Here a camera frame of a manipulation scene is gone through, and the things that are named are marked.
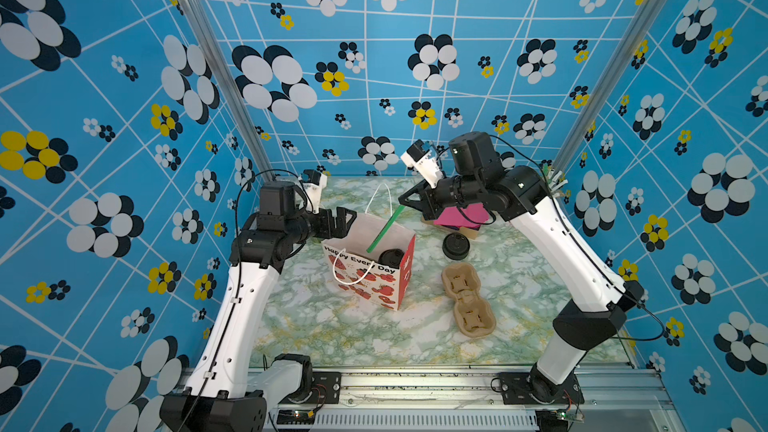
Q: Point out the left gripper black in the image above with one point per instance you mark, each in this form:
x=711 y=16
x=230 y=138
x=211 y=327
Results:
x=327 y=231

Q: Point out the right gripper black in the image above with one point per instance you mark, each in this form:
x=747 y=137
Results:
x=427 y=203

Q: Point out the green drinking straw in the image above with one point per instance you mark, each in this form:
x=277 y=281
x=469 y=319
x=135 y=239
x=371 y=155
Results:
x=384 y=230

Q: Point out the black coffee cup lid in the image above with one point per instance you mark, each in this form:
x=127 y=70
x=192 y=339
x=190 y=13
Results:
x=392 y=258

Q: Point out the red white gift bag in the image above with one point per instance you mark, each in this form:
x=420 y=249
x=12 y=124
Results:
x=356 y=270

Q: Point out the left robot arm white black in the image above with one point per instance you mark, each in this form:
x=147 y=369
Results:
x=217 y=396

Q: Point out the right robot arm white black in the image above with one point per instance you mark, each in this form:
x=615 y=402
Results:
x=520 y=196

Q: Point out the pink napkin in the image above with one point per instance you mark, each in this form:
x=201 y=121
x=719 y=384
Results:
x=472 y=216

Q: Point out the black lid stack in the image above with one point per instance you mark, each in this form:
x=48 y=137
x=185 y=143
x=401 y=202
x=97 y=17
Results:
x=456 y=246

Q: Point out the white green straws bundle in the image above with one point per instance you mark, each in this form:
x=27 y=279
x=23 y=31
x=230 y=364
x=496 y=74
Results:
x=555 y=179

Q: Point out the brown cardboard cup carrier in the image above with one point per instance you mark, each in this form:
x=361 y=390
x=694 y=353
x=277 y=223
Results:
x=472 y=313

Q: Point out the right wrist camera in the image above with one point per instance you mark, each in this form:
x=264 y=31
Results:
x=420 y=157

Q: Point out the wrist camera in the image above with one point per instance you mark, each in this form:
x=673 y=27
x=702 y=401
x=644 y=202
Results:
x=420 y=157
x=313 y=183

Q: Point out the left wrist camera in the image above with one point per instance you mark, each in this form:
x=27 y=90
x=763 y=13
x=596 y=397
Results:
x=313 y=183

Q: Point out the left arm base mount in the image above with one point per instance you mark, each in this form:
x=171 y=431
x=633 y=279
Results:
x=325 y=389

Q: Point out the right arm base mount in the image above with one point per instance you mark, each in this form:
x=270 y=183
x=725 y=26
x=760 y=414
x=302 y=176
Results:
x=522 y=388

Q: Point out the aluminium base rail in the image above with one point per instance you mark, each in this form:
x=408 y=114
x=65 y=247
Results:
x=613 y=397

